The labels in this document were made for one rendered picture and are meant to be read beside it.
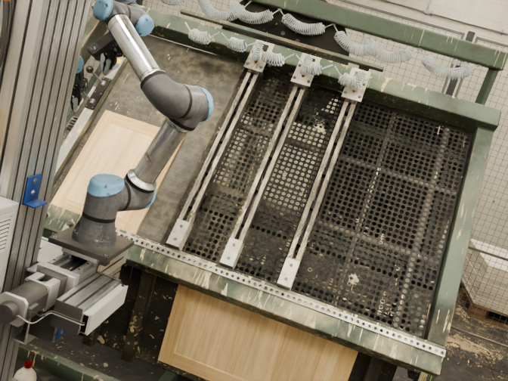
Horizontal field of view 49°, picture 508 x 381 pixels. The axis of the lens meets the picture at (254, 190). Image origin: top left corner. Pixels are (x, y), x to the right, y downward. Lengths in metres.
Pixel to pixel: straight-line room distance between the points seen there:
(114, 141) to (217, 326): 1.04
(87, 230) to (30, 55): 0.64
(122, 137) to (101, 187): 0.93
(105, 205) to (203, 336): 1.08
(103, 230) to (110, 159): 0.85
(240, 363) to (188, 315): 0.34
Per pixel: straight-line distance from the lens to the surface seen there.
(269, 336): 2.71
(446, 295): 2.53
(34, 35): 1.64
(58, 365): 2.93
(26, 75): 1.65
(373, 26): 3.28
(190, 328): 2.81
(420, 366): 2.43
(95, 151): 2.83
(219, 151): 2.65
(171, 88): 1.79
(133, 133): 2.83
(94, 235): 1.98
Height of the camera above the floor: 1.80
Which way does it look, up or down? 13 degrees down
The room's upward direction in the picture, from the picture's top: 17 degrees clockwise
